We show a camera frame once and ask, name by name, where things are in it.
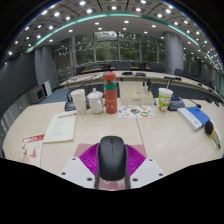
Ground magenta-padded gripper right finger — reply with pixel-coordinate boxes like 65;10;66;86
124;143;166;190

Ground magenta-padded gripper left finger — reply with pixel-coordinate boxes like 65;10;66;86
59;143;101;190

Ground black computer mouse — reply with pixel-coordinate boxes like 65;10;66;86
97;135;128;183

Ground pink printed mouse pad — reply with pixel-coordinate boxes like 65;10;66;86
73;143;148;192

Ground white paper sheet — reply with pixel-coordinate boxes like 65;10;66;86
43;110;78;144

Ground colourful sticker sheet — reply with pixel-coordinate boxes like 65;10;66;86
117;104;156;120

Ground black gooseneck desk microphone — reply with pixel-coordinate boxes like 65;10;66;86
167;89;203;112
64;74;91;112

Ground white paper cup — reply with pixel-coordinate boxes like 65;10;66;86
70;88;88;116

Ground white lidded mug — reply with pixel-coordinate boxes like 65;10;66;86
86;87;105;115

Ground green printed paper cup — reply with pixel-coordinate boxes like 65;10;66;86
157;87;174;113

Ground blue and white book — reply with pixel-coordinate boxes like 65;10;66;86
176;106;212;133

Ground beige cardboard box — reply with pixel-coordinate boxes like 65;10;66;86
119;81;155;106

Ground red bottle with green band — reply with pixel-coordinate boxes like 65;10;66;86
102;71;118;115

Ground white floor appliance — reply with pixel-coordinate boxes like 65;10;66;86
41;79;53;98

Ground long curved conference table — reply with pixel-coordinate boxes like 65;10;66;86
59;69;224;101

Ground dark conference chairs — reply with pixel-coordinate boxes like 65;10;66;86
74;61;221;101

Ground ceiling lights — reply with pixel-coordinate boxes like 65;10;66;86
6;0;224;68

